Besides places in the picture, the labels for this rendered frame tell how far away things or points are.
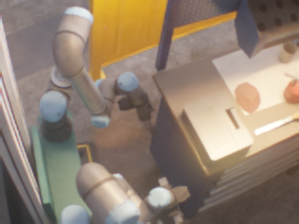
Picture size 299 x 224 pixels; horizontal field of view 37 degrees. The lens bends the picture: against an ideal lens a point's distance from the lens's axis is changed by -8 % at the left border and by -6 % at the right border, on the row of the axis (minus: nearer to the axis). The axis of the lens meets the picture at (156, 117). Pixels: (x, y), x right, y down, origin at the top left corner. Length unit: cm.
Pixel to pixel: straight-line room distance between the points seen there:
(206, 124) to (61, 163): 66
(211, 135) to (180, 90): 27
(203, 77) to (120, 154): 100
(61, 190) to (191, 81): 73
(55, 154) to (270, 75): 103
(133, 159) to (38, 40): 112
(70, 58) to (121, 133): 139
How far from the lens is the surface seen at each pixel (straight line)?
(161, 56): 194
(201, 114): 188
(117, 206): 133
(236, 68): 212
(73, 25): 165
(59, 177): 205
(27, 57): 327
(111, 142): 291
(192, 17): 184
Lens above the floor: 263
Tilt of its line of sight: 61 degrees down
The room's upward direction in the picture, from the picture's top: 13 degrees clockwise
